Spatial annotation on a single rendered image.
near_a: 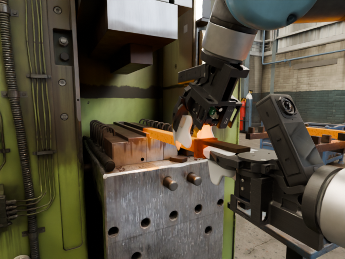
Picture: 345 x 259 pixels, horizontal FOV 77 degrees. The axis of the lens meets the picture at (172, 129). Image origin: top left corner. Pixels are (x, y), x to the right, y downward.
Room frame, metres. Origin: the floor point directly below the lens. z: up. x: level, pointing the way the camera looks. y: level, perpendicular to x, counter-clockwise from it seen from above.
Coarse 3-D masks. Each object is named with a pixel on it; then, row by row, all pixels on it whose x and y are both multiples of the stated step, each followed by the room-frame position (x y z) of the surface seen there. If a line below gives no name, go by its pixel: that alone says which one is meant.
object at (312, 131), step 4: (308, 128) 0.68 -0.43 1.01; (312, 128) 0.67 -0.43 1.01; (316, 128) 0.67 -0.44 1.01; (320, 128) 0.67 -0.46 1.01; (324, 128) 0.67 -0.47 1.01; (312, 132) 0.67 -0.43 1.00; (316, 132) 0.66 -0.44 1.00; (320, 132) 0.65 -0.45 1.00; (324, 132) 0.64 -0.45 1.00; (328, 132) 0.63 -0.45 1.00; (332, 132) 0.62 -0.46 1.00; (336, 132) 0.61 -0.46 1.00; (340, 132) 0.60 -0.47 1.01; (344, 132) 0.59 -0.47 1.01; (320, 136) 0.65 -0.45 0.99; (332, 136) 0.62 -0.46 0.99; (336, 136) 0.61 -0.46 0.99
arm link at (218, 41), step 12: (216, 24) 0.38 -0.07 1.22; (204, 36) 0.36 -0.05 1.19; (216, 36) 0.33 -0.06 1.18; (228, 36) 0.32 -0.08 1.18; (240, 36) 0.32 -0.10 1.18; (252, 36) 0.33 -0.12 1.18; (204, 48) 0.35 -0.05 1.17; (216, 48) 0.33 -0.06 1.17; (228, 48) 0.33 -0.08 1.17; (240, 48) 0.33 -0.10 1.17; (228, 60) 0.34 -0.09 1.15; (240, 60) 0.34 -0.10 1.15
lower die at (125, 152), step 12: (108, 132) 0.78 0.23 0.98; (120, 132) 0.71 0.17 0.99; (132, 132) 0.71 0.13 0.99; (144, 132) 0.64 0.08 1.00; (108, 144) 0.61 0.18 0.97; (120, 144) 0.58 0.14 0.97; (132, 144) 0.60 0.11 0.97; (144, 144) 0.62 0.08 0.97; (156, 144) 0.63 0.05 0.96; (168, 144) 0.65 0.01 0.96; (120, 156) 0.58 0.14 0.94; (132, 156) 0.60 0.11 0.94; (144, 156) 0.62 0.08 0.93; (156, 156) 0.63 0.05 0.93; (168, 156) 0.65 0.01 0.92
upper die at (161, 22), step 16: (112, 0) 0.58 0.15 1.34; (128, 0) 0.60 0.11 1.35; (144, 0) 0.62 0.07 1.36; (96, 16) 0.72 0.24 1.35; (112, 16) 0.58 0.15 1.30; (128, 16) 0.60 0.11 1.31; (144, 16) 0.62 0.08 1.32; (160, 16) 0.64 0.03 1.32; (176, 16) 0.66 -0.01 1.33; (96, 32) 0.73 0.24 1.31; (112, 32) 0.60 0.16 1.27; (128, 32) 0.60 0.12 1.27; (144, 32) 0.62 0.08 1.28; (160, 32) 0.64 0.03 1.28; (176, 32) 0.66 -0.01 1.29; (96, 48) 0.77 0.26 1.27; (112, 48) 0.77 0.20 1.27
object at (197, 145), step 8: (144, 128) 0.67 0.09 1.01; (152, 128) 0.66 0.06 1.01; (152, 136) 0.61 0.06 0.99; (160, 136) 0.56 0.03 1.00; (168, 136) 0.52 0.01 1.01; (192, 144) 0.42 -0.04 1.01; (200, 144) 0.39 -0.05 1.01; (208, 144) 0.38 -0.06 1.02; (216, 144) 0.36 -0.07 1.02; (224, 144) 0.35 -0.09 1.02; (232, 144) 0.35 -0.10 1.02; (200, 152) 0.39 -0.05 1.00; (240, 152) 0.32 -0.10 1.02
